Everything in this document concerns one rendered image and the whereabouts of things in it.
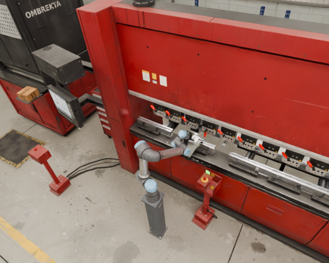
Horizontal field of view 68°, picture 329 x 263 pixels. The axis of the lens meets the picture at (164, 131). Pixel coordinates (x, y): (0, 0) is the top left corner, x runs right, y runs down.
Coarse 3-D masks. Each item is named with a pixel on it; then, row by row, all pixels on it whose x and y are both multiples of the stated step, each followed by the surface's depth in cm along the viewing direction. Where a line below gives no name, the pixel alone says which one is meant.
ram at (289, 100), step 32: (128, 32) 226; (160, 32) 207; (128, 64) 252; (160, 64) 229; (192, 64) 209; (224, 64) 192; (256, 64) 178; (288, 64) 166; (320, 64) 156; (160, 96) 256; (192, 96) 232; (224, 96) 211; (256, 96) 194; (288, 96) 180; (320, 96) 167; (256, 128) 214; (288, 128) 197; (320, 128) 182; (320, 160) 199
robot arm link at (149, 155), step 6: (180, 144) 232; (150, 150) 207; (162, 150) 216; (168, 150) 217; (174, 150) 220; (180, 150) 224; (186, 150) 226; (144, 156) 206; (150, 156) 205; (156, 156) 207; (162, 156) 211; (168, 156) 216
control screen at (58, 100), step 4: (52, 92) 255; (52, 96) 262; (56, 96) 252; (56, 100) 260; (60, 100) 251; (64, 100) 242; (56, 104) 269; (60, 104) 260; (64, 104) 250; (60, 108) 267; (64, 108) 257; (64, 112) 265; (68, 112) 255
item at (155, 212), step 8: (160, 192) 250; (144, 200) 244; (160, 200) 244; (152, 208) 245; (160, 208) 255; (152, 216) 258; (160, 216) 263; (152, 224) 275; (160, 224) 273; (152, 232) 292; (160, 232) 285
